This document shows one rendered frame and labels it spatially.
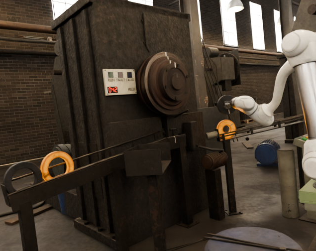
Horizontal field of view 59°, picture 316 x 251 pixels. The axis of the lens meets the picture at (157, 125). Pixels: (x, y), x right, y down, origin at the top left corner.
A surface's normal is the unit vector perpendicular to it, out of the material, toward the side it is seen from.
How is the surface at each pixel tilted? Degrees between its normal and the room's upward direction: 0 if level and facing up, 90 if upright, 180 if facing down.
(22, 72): 90
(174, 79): 90
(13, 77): 90
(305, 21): 90
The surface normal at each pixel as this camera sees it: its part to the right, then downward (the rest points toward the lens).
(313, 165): -0.78, 0.20
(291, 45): -0.82, -0.03
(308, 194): -0.65, 0.11
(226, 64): 0.58, 0.01
